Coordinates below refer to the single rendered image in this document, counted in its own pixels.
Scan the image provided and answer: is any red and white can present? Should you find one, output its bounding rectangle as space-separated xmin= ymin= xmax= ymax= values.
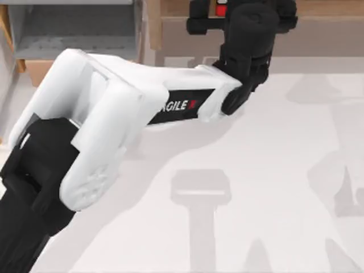
xmin=215 ymin=0 xmax=228 ymax=16

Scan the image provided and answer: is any drawer with grey pierced inside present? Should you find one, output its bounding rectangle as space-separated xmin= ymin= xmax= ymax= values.
xmin=7 ymin=0 xmax=144 ymax=63

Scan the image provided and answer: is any pale wooden drawer front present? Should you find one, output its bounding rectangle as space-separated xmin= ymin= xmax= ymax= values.
xmin=16 ymin=58 xmax=57 ymax=87

